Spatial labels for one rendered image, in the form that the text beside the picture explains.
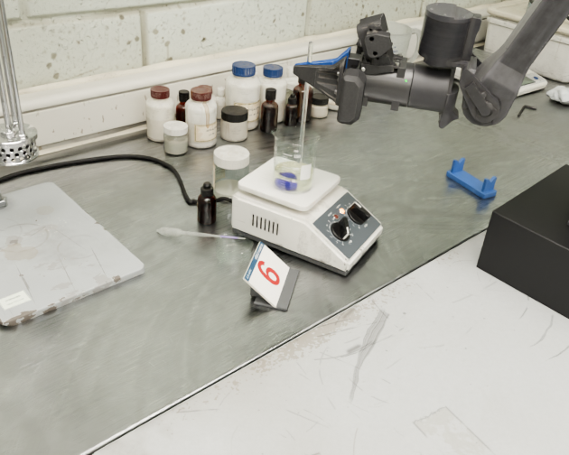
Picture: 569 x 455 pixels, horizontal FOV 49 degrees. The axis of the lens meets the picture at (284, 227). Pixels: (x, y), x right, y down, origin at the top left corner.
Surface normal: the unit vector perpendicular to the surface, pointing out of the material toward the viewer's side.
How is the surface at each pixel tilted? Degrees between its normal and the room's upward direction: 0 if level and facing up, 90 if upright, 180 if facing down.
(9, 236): 0
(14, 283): 0
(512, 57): 94
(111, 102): 90
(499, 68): 66
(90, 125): 90
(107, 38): 90
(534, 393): 0
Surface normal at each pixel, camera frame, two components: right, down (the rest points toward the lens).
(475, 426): 0.07, -0.84
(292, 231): -0.50, 0.43
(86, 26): 0.66, 0.44
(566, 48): -0.74, 0.37
